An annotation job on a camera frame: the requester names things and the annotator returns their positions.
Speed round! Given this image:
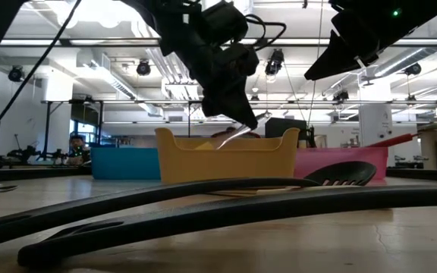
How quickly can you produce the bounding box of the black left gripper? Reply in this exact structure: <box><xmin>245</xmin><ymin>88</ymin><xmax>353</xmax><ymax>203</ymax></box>
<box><xmin>161</xmin><ymin>0</ymin><xmax>259</xmax><ymax>130</ymax></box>

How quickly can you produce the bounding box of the person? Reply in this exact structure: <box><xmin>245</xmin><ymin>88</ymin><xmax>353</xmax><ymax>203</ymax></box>
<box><xmin>66</xmin><ymin>134</ymin><xmax>92</xmax><ymax>166</ymax></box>

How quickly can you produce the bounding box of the black slotted spatula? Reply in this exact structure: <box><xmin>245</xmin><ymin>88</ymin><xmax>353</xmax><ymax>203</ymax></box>
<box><xmin>0</xmin><ymin>161</ymin><xmax>378</xmax><ymax>252</ymax></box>

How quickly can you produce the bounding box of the black solid spoon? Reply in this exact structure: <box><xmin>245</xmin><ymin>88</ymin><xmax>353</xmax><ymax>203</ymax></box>
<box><xmin>17</xmin><ymin>184</ymin><xmax>437</xmax><ymax>270</ymax></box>

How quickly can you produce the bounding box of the teal plastic bin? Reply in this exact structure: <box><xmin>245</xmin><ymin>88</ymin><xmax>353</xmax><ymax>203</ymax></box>
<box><xmin>90</xmin><ymin>146</ymin><xmax>162</xmax><ymax>180</ymax></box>

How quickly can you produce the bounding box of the pink plastic bin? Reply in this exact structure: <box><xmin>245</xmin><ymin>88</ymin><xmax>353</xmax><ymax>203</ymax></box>
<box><xmin>293</xmin><ymin>146</ymin><xmax>389</xmax><ymax>180</ymax></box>

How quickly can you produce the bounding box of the red utensil handle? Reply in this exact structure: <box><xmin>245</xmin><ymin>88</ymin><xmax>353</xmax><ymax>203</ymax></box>
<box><xmin>368</xmin><ymin>132</ymin><xmax>420</xmax><ymax>149</ymax></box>

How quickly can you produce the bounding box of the yellow plastic bin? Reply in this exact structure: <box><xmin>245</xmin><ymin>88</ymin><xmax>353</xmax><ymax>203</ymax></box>
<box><xmin>154</xmin><ymin>127</ymin><xmax>301</xmax><ymax>185</ymax></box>

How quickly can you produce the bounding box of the black aluminium mounting frame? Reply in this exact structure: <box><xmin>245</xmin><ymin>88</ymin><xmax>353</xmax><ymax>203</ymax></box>
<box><xmin>0</xmin><ymin>165</ymin><xmax>437</xmax><ymax>184</ymax></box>

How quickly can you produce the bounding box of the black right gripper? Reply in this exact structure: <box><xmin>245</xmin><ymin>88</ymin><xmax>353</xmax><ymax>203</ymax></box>
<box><xmin>304</xmin><ymin>0</ymin><xmax>405</xmax><ymax>81</ymax></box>

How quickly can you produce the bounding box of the black ceiling spotlight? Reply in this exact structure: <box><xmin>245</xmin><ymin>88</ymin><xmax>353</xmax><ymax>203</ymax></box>
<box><xmin>8</xmin><ymin>66</ymin><xmax>26</xmax><ymax>83</ymax></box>
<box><xmin>404</xmin><ymin>62</ymin><xmax>423</xmax><ymax>76</ymax></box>
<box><xmin>136</xmin><ymin>59</ymin><xmax>152</xmax><ymax>77</ymax></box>
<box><xmin>264</xmin><ymin>48</ymin><xmax>285</xmax><ymax>77</ymax></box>

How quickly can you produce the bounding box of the black monitor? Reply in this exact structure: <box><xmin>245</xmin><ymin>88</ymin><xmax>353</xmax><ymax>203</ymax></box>
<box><xmin>264</xmin><ymin>117</ymin><xmax>309</xmax><ymax>140</ymax></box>

